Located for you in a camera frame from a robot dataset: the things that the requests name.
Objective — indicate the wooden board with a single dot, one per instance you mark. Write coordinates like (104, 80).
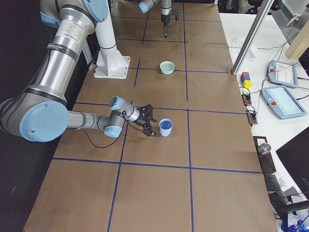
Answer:
(301, 41)

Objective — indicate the orange black connector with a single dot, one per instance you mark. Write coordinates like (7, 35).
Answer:
(246, 99)
(252, 117)

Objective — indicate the light blue plastic cup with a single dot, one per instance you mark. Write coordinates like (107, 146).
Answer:
(165, 127)

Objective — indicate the far orange black connector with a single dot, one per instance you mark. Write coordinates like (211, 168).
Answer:
(246, 99)

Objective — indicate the black flat tray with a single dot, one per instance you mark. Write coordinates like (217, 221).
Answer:
(266, 161)

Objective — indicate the small metal cup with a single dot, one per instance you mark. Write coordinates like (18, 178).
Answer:
(264, 148)

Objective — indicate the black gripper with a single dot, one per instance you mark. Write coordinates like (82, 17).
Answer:
(140, 120)
(164, 20)

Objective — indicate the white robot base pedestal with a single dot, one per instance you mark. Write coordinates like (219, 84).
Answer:
(110, 63)

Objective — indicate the far teach pendant tablet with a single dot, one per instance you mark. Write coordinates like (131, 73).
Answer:
(282, 73)

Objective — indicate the mint green bowl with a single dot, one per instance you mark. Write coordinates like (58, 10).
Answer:
(167, 67)

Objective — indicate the red blue yellow blocks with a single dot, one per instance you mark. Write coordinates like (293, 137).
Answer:
(245, 80)

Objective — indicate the teach pendant tablet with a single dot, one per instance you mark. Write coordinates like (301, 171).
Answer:
(282, 73)
(281, 101)

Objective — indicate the aluminium frame post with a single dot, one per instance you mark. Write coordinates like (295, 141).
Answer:
(265, 7)

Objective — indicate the near orange black connector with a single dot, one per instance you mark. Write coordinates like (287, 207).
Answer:
(252, 117)

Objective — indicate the near teach pendant tablet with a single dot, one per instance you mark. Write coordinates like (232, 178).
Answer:
(281, 101)

